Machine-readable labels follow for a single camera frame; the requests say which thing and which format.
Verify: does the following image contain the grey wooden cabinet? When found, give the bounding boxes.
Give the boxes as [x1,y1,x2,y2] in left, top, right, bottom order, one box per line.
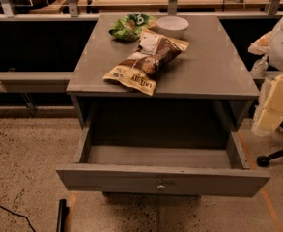
[67,14,259,127]

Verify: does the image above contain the black chair base leg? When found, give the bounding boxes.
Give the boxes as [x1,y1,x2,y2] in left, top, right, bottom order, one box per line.
[256,122,283,167]

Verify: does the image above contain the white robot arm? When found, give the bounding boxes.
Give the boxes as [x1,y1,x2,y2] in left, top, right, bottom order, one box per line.
[248,17,283,136]

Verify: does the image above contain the metal top drawer knob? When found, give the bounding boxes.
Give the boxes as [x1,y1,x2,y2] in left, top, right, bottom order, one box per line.
[156,180,166,191]

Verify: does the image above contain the grey top drawer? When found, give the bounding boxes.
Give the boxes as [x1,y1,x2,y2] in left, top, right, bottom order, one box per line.
[55,112,272,198]

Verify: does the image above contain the clear sanitizer pump bottle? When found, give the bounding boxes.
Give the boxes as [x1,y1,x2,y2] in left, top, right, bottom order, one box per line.
[250,54,269,77]

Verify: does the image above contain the black floor cable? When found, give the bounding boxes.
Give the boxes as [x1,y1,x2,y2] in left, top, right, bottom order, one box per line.
[0,185,38,232]

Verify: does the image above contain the brown yellow snack bag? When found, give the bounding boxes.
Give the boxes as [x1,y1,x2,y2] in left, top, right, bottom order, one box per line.
[102,29,189,96]

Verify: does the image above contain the green chip bag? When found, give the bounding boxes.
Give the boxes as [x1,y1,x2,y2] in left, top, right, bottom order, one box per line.
[108,12,157,42]

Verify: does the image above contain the white bowl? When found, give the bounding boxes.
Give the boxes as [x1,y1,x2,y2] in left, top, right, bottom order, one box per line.
[157,16,189,39]

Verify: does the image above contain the black bar on floor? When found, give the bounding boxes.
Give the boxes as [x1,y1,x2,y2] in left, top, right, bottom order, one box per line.
[56,199,69,232]

